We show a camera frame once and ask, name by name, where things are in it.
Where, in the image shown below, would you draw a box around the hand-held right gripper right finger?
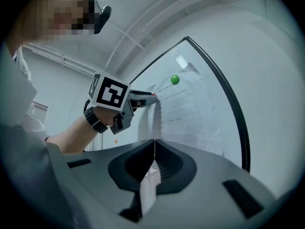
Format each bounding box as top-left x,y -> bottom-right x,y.
137,138 -> 283,229

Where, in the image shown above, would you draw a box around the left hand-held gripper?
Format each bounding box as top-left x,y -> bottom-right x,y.
88,72 -> 158,135

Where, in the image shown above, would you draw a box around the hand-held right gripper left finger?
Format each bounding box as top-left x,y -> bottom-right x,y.
46,138 -> 156,229

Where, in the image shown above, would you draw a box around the person's left forearm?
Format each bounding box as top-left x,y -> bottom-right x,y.
45,115 -> 98,154

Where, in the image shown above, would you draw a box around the person's left hand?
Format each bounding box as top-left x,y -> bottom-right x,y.
94,106 -> 122,126

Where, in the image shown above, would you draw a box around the white printed paper sheet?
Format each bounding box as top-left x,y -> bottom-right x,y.
147,61 -> 224,157

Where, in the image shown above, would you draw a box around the black wristband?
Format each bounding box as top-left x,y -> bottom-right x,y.
83,106 -> 108,134

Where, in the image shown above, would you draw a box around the black-framed whiteboard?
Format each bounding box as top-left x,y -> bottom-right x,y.
104,36 -> 251,173

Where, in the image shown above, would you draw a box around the white door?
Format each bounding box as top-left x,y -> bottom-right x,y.
32,100 -> 49,128

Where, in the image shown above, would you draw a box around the white ceiling pipes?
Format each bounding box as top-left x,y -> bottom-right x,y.
23,43 -> 96,77

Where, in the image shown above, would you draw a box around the person's white shirt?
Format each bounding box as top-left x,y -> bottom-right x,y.
0,42 -> 51,152

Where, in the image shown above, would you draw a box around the person's head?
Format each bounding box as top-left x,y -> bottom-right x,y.
7,0 -> 96,57

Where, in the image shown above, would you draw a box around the black head-worn camera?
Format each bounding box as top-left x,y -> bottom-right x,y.
93,5 -> 112,35

